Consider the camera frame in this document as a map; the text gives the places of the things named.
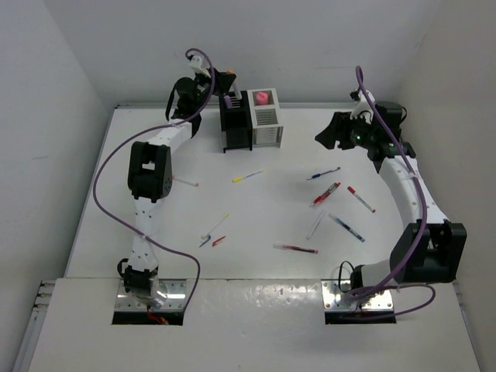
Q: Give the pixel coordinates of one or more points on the thin orange cap marker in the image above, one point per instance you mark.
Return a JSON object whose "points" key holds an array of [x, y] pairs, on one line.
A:
{"points": [[183, 181]]}

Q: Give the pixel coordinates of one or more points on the orange cap highlighter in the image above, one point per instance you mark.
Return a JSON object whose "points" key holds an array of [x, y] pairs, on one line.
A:
{"points": [[237, 93]]}

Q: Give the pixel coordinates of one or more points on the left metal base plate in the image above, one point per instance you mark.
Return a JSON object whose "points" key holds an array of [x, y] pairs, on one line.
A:
{"points": [[165, 296]]}

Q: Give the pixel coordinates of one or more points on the blue ballpoint pen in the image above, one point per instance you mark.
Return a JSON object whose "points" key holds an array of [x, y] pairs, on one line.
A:
{"points": [[314, 176]]}

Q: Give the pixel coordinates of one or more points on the white slotted pen holder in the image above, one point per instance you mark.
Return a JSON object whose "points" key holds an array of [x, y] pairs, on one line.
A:
{"points": [[268, 126]]}

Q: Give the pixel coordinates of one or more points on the blue ink gel pen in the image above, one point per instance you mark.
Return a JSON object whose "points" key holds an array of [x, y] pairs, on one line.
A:
{"points": [[346, 227]]}

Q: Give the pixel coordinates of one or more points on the red ink gel pen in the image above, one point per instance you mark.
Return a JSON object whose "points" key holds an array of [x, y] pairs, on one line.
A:
{"points": [[294, 248]]}

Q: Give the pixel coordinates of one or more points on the clear white pen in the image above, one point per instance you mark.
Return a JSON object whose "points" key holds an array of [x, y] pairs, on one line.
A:
{"points": [[316, 223]]}

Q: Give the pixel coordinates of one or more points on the yellow tip white pen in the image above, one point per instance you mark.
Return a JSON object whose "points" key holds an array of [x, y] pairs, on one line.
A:
{"points": [[215, 225]]}

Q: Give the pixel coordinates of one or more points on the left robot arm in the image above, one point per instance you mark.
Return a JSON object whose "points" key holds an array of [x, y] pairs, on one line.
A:
{"points": [[150, 175]]}

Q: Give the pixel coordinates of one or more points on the metal base plate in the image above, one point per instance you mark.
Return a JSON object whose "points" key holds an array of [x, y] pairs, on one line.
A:
{"points": [[336, 300], [165, 296]]}

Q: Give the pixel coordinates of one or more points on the pink purple eraser block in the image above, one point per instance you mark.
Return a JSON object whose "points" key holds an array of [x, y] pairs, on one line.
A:
{"points": [[261, 98]]}

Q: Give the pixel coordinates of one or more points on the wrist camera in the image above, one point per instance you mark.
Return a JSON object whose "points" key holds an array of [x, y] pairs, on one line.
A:
{"points": [[363, 99], [199, 66]]}

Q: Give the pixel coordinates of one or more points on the black slotted pen holder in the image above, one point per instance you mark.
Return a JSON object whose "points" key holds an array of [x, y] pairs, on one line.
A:
{"points": [[236, 124]]}

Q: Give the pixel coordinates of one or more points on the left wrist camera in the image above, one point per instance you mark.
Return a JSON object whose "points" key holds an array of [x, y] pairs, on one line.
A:
{"points": [[199, 66]]}

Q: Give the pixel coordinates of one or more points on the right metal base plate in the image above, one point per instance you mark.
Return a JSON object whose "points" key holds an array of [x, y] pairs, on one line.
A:
{"points": [[336, 300]]}

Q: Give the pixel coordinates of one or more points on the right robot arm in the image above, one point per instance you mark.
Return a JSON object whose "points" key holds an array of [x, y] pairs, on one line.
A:
{"points": [[431, 246]]}

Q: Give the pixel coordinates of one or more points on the red cap white marker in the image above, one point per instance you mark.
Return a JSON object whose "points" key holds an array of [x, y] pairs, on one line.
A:
{"points": [[360, 199]]}

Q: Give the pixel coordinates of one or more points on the yellow cap blue pen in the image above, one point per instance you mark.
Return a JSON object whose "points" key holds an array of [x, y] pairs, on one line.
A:
{"points": [[244, 177]]}

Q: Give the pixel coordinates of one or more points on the red pen cap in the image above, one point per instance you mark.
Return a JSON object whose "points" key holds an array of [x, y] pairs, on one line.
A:
{"points": [[218, 241]]}

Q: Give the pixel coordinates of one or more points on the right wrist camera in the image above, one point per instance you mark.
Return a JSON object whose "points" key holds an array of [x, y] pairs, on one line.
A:
{"points": [[363, 99]]}

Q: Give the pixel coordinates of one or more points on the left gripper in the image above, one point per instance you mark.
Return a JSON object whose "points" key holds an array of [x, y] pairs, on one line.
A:
{"points": [[222, 82]]}

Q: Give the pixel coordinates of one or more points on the red retractable pen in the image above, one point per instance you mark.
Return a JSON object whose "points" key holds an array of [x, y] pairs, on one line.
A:
{"points": [[325, 194]]}

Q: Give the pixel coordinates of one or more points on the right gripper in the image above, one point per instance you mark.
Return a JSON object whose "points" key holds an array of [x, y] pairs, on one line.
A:
{"points": [[337, 130]]}

